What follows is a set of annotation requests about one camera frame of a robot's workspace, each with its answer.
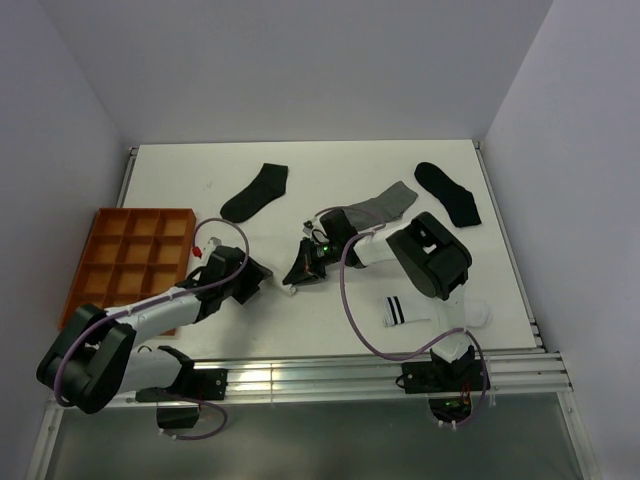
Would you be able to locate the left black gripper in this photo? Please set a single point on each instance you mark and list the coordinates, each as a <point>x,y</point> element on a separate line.
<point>253,274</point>

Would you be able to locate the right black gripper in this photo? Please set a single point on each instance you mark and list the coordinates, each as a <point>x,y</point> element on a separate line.
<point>306,266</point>

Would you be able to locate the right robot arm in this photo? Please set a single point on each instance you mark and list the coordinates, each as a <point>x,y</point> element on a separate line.
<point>436,263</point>

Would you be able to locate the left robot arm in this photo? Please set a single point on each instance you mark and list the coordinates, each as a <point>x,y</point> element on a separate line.
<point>96,356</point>

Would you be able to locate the black sock left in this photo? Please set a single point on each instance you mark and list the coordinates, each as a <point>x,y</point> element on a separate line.
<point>267,186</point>

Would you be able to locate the black sock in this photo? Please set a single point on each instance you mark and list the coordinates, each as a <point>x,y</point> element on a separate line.
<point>458,202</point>
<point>267,186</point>

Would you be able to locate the grey sock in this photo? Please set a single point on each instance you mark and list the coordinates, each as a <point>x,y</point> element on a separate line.
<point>388,206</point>

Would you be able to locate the white striped sock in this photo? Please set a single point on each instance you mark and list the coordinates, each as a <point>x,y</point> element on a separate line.
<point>400,310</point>

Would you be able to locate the orange compartment tray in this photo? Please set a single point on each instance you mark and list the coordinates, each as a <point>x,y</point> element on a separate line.
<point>131,255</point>

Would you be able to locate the black sock right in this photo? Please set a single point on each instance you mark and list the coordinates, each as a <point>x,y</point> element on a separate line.
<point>458,202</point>

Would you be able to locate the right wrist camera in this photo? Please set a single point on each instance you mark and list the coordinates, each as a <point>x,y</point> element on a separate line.
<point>312,227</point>

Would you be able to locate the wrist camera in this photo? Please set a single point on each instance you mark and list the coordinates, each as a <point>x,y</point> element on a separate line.
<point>312,227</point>
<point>205,250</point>

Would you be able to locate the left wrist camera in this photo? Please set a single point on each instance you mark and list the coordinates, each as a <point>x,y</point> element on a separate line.
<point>205,250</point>

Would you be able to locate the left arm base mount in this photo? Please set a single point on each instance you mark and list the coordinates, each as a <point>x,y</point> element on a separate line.
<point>181,406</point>

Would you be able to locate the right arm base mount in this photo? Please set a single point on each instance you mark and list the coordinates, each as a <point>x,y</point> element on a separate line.
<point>458,380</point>

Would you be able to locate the aluminium frame rail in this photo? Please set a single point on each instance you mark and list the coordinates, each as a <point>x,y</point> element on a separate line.
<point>360,378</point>

